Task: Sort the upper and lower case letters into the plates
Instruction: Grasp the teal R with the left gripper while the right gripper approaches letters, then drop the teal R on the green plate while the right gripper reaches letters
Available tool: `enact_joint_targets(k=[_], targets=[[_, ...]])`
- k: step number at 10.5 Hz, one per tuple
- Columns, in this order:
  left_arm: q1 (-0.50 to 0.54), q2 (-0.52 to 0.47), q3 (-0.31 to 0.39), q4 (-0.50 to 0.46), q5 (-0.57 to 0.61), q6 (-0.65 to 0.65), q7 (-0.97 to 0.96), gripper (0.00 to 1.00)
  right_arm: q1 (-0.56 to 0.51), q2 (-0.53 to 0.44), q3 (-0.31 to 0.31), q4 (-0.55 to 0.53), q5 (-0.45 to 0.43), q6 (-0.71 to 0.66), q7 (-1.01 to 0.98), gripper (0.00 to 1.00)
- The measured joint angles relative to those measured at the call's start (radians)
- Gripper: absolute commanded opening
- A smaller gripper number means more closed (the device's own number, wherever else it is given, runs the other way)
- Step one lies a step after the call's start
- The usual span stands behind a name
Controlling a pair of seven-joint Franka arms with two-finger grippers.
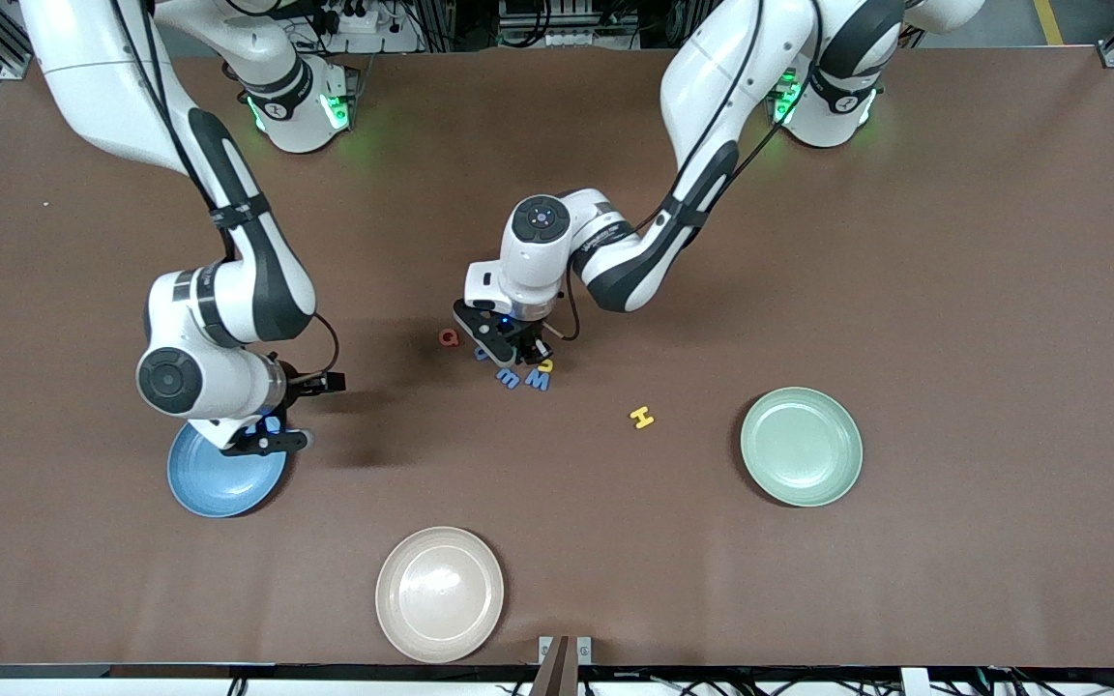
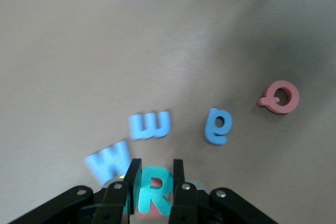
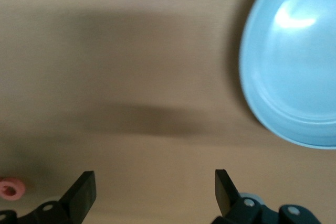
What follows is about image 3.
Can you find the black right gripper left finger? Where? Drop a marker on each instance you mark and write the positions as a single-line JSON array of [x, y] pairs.
[[76, 200]]

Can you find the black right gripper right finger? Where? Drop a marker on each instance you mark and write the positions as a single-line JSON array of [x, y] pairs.
[[228, 197]]

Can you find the red foam letter Q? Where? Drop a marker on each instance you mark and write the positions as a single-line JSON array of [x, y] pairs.
[[19, 188]]

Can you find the blue plate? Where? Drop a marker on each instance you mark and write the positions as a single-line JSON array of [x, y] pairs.
[[294, 64]]

